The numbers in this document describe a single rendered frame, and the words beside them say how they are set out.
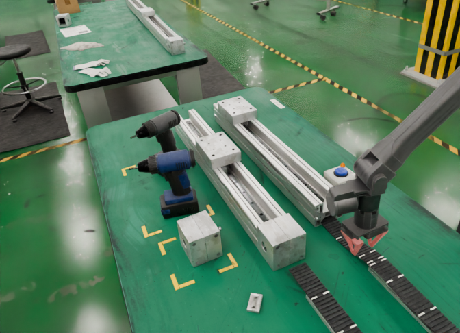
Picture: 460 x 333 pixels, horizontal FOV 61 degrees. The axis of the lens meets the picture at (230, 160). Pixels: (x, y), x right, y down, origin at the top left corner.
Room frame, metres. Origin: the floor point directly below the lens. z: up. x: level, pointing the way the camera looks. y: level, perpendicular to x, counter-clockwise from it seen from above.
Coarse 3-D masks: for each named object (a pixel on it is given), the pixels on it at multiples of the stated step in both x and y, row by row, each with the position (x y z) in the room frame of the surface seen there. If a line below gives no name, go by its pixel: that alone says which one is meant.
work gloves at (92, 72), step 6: (102, 60) 2.58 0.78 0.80; (108, 60) 2.60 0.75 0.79; (78, 66) 2.52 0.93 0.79; (84, 66) 2.52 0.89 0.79; (78, 72) 2.43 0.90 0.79; (84, 72) 2.41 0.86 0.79; (90, 72) 2.39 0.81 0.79; (96, 72) 2.38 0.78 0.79; (102, 72) 2.34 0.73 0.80; (108, 72) 2.36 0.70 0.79
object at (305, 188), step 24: (216, 120) 1.59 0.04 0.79; (240, 144) 1.35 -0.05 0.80; (264, 144) 1.27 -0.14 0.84; (264, 168) 1.16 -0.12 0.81; (288, 168) 1.10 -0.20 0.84; (312, 168) 1.05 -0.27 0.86; (288, 192) 1.00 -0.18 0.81; (312, 192) 0.96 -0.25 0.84; (312, 216) 0.88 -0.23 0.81; (336, 216) 0.89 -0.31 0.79
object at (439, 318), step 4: (436, 316) 0.51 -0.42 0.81; (440, 316) 0.51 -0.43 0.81; (444, 316) 0.51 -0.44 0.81; (428, 320) 0.51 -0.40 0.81; (432, 320) 0.51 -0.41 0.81; (436, 320) 0.51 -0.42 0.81; (440, 320) 0.50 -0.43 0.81; (444, 320) 0.50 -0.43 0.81; (428, 324) 0.50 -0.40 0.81; (432, 324) 0.50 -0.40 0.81; (436, 324) 0.50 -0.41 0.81; (432, 328) 0.49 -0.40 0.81
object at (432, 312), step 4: (432, 308) 0.53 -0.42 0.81; (436, 308) 0.53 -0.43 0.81; (420, 312) 0.53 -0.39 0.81; (424, 312) 0.53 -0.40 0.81; (428, 312) 0.53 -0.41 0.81; (432, 312) 0.52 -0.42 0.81; (436, 312) 0.52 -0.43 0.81; (440, 312) 0.52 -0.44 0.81; (420, 316) 0.52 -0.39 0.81; (424, 316) 0.52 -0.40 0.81; (428, 316) 0.52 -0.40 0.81; (432, 316) 0.52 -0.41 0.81; (424, 320) 0.51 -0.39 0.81
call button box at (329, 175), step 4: (336, 168) 1.07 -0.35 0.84; (324, 172) 1.05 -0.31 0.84; (328, 172) 1.05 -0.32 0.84; (332, 172) 1.05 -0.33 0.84; (348, 172) 1.04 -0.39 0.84; (352, 172) 1.04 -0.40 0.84; (324, 176) 1.05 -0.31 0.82; (328, 176) 1.03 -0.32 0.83; (332, 176) 1.03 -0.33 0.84; (336, 176) 1.02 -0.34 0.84; (340, 176) 1.02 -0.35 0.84; (344, 176) 1.02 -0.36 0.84; (348, 176) 1.02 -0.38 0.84; (352, 176) 1.02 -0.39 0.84; (328, 180) 1.03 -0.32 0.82; (332, 180) 1.01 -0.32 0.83; (336, 180) 1.00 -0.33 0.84; (340, 180) 1.00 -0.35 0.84; (344, 180) 1.00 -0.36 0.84; (332, 184) 1.01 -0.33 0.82; (336, 184) 0.99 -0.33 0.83
